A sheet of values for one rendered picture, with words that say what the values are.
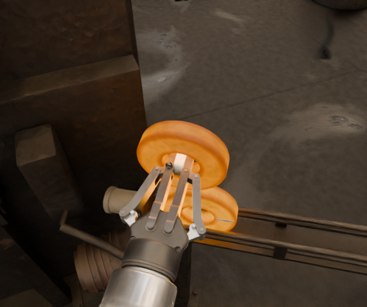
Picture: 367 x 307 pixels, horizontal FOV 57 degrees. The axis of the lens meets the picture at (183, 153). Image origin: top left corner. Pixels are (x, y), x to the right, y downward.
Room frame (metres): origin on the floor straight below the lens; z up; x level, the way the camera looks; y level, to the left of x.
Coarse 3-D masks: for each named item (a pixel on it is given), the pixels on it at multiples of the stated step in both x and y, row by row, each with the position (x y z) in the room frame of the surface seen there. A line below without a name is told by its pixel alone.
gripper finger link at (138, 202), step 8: (160, 168) 0.31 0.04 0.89; (152, 176) 0.29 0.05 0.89; (144, 184) 0.28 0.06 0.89; (152, 184) 0.28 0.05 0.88; (144, 192) 0.26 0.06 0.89; (136, 200) 0.25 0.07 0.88; (144, 200) 0.26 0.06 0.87; (128, 208) 0.24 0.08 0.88; (136, 208) 0.24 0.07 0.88; (120, 216) 0.23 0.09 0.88
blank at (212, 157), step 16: (160, 128) 0.35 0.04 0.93; (176, 128) 0.34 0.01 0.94; (192, 128) 0.35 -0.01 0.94; (144, 144) 0.34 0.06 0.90; (160, 144) 0.34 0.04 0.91; (176, 144) 0.33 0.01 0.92; (192, 144) 0.32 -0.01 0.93; (208, 144) 0.32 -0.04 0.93; (224, 144) 0.34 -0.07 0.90; (144, 160) 0.35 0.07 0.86; (160, 160) 0.34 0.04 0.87; (208, 160) 0.32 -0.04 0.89; (224, 160) 0.32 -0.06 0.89; (176, 176) 0.33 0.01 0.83; (208, 176) 0.32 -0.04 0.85; (224, 176) 0.31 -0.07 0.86
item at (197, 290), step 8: (184, 256) 0.32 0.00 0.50; (184, 264) 0.32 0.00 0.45; (184, 272) 0.32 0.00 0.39; (176, 280) 0.32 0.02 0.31; (184, 280) 0.32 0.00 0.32; (184, 288) 0.32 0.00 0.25; (192, 288) 0.39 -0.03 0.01; (176, 296) 0.32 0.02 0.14; (184, 296) 0.32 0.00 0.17; (192, 296) 0.36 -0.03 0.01; (176, 304) 0.32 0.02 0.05; (184, 304) 0.32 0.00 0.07; (192, 304) 0.33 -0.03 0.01
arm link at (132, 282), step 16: (112, 272) 0.15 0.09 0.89; (128, 272) 0.14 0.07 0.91; (144, 272) 0.14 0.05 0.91; (112, 288) 0.12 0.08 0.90; (128, 288) 0.12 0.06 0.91; (144, 288) 0.12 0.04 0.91; (160, 288) 0.12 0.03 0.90; (176, 288) 0.13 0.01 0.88; (112, 304) 0.10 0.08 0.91; (128, 304) 0.10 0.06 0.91; (144, 304) 0.10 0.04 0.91; (160, 304) 0.11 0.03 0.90
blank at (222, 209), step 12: (204, 192) 0.33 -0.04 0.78; (216, 192) 0.33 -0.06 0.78; (168, 204) 0.33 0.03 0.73; (192, 204) 0.32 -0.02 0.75; (204, 204) 0.32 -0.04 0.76; (216, 204) 0.31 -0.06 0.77; (228, 204) 0.32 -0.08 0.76; (180, 216) 0.33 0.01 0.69; (192, 216) 0.33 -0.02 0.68; (204, 216) 0.34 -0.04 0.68; (216, 216) 0.31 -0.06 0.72; (228, 216) 0.31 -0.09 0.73; (216, 228) 0.31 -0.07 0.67; (228, 228) 0.31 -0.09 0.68
